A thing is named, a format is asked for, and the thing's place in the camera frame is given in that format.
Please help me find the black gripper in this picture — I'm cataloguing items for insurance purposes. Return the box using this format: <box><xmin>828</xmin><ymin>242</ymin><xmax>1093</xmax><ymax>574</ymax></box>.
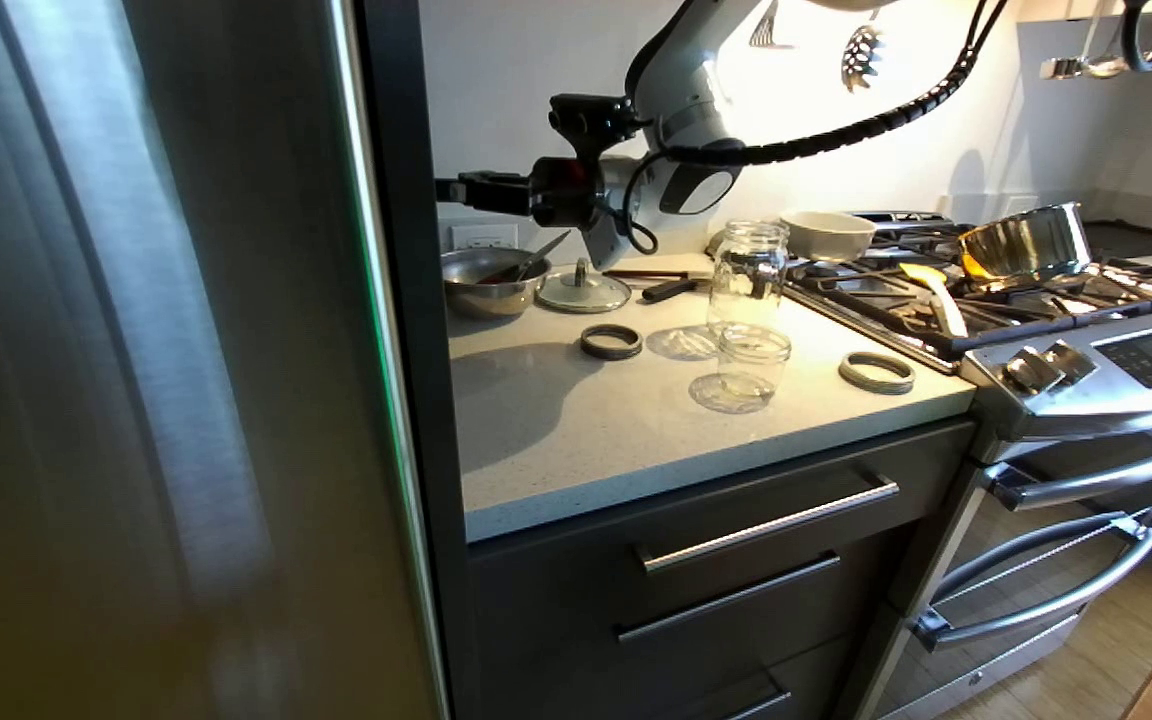
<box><xmin>437</xmin><ymin>150</ymin><xmax>601</xmax><ymax>232</ymax></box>

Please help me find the utensil in metal bowl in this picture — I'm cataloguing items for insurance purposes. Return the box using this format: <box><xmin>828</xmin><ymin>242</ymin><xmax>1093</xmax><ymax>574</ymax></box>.
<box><xmin>515</xmin><ymin>228</ymin><xmax>577</xmax><ymax>281</ymax></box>

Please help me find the metal mixing bowl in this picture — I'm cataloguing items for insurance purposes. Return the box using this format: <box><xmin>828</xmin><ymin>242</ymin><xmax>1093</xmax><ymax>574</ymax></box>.
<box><xmin>441</xmin><ymin>242</ymin><xmax>554</xmax><ymax>322</ymax></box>

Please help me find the patterned glass lid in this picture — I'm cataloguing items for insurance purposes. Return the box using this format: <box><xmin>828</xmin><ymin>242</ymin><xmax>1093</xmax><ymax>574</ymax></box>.
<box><xmin>683</xmin><ymin>369</ymin><xmax>778</xmax><ymax>420</ymax></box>
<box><xmin>644</xmin><ymin>320</ymin><xmax>729</xmax><ymax>365</ymax></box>

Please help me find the clear glass jar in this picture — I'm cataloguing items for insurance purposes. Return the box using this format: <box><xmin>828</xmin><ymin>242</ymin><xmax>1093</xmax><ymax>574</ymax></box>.
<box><xmin>702</xmin><ymin>221</ymin><xmax>790</xmax><ymax>351</ymax></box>

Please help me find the white frying pan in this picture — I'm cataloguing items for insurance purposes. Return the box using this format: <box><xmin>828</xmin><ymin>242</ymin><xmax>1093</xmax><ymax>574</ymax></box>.
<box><xmin>778</xmin><ymin>207</ymin><xmax>881</xmax><ymax>264</ymax></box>

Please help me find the hanging slotted metal spatula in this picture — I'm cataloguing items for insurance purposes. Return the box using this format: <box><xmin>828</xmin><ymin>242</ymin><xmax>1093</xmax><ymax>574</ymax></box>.
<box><xmin>834</xmin><ymin>12</ymin><xmax>892</xmax><ymax>96</ymax></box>

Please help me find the stainless steel refrigerator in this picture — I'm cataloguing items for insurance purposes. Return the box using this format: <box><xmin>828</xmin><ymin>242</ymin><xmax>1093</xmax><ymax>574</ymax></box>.
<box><xmin>0</xmin><ymin>0</ymin><xmax>450</xmax><ymax>720</ymax></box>

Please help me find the dark grey drawer cabinet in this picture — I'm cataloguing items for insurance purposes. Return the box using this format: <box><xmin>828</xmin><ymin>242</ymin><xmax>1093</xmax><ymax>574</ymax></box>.
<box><xmin>449</xmin><ymin>411</ymin><xmax>980</xmax><ymax>720</ymax></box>

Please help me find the wooden spatula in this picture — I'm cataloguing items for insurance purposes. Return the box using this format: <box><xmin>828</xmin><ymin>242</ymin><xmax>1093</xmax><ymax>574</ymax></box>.
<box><xmin>896</xmin><ymin>261</ymin><xmax>976</xmax><ymax>341</ymax></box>

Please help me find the tilted stainless steel pot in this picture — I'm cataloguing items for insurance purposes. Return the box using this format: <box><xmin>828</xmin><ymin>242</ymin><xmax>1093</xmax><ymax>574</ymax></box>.
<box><xmin>954</xmin><ymin>200</ymin><xmax>1097</xmax><ymax>290</ymax></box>

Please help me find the silver stove knob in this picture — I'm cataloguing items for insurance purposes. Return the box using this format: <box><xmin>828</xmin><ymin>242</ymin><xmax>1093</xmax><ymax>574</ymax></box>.
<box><xmin>1000</xmin><ymin>346</ymin><xmax>1068</xmax><ymax>398</ymax></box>
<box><xmin>1043</xmin><ymin>336</ymin><xmax>1101</xmax><ymax>385</ymax></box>

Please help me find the stainless steel gas range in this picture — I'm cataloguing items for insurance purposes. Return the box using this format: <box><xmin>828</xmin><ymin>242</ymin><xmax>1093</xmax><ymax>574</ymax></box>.
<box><xmin>789</xmin><ymin>204</ymin><xmax>1152</xmax><ymax>720</ymax></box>

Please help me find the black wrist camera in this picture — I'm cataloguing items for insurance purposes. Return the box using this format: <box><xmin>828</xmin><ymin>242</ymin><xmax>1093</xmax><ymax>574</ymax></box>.
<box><xmin>542</xmin><ymin>91</ymin><xmax>640</xmax><ymax>157</ymax></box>

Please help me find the dark jar ring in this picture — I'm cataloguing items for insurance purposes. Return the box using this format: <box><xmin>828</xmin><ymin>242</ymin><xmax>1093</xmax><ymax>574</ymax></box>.
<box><xmin>577</xmin><ymin>320</ymin><xmax>648</xmax><ymax>365</ymax></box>

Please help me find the black-handled kitchen tool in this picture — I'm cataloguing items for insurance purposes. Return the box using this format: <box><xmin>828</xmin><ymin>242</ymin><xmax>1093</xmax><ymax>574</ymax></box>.
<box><xmin>601</xmin><ymin>264</ymin><xmax>710</xmax><ymax>304</ymax></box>

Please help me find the black robot cable hose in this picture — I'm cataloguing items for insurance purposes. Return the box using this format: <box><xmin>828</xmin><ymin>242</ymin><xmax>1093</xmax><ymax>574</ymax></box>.
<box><xmin>648</xmin><ymin>0</ymin><xmax>1152</xmax><ymax>167</ymax></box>

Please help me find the light jar ring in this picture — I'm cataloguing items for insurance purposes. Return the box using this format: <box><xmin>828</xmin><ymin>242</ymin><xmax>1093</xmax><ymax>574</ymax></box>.
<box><xmin>834</xmin><ymin>346</ymin><xmax>919</xmax><ymax>394</ymax></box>

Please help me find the long metal drawer handle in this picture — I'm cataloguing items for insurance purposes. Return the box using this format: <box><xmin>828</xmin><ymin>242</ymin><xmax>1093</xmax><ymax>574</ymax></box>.
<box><xmin>640</xmin><ymin>477</ymin><xmax>904</xmax><ymax>579</ymax></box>
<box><xmin>729</xmin><ymin>689</ymin><xmax>796</xmax><ymax>720</ymax></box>
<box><xmin>611</xmin><ymin>550</ymin><xmax>849</xmax><ymax>649</ymax></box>

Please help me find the metal oven door handle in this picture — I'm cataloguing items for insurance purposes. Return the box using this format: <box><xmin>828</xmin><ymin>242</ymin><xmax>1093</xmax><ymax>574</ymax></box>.
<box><xmin>980</xmin><ymin>427</ymin><xmax>1152</xmax><ymax>512</ymax></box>

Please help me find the metal oven drawer handle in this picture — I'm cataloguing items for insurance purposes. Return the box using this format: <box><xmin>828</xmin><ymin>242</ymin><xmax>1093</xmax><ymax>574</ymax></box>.
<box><xmin>907</xmin><ymin>512</ymin><xmax>1152</xmax><ymax>654</ymax></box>

